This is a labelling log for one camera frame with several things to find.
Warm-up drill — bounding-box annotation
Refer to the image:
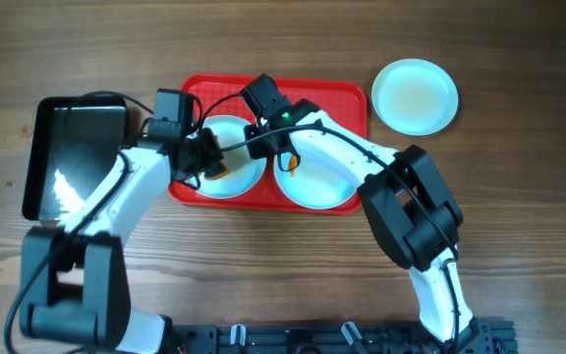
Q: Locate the orange green sponge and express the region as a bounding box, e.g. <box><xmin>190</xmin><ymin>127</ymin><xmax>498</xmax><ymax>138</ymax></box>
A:
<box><xmin>204</xmin><ymin>162</ymin><xmax>230</xmax><ymax>180</ymax></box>

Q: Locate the white plate back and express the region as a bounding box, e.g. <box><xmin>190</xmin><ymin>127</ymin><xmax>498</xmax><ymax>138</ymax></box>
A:
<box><xmin>197</xmin><ymin>115</ymin><xmax>266</xmax><ymax>199</ymax></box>

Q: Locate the white plate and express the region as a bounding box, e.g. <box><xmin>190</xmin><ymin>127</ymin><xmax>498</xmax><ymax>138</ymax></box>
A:
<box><xmin>370</xmin><ymin>58</ymin><xmax>459</xmax><ymax>136</ymax></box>
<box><xmin>197</xmin><ymin>115</ymin><xmax>266</xmax><ymax>199</ymax></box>
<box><xmin>273</xmin><ymin>152</ymin><xmax>355</xmax><ymax>210</ymax></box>

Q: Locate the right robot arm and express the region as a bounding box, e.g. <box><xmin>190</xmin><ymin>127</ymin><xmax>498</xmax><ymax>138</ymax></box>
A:
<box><xmin>240</xmin><ymin>74</ymin><xmax>474</xmax><ymax>352</ymax></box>

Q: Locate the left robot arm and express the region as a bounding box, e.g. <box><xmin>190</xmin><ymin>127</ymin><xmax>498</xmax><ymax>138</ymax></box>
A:
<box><xmin>3</xmin><ymin>88</ymin><xmax>222</xmax><ymax>353</ymax></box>

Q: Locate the red plastic tray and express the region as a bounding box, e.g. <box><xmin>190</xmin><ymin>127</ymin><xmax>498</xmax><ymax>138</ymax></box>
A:
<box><xmin>168</xmin><ymin>73</ymin><xmax>368</xmax><ymax>212</ymax></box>

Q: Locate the black water basin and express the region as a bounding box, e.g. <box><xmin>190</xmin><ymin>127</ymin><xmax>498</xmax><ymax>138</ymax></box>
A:
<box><xmin>22</xmin><ymin>96</ymin><xmax>128</xmax><ymax>221</ymax></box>

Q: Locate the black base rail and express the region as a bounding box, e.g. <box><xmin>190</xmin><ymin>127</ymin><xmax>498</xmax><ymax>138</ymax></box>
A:
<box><xmin>174</xmin><ymin>319</ymin><xmax>519</xmax><ymax>354</ymax></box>

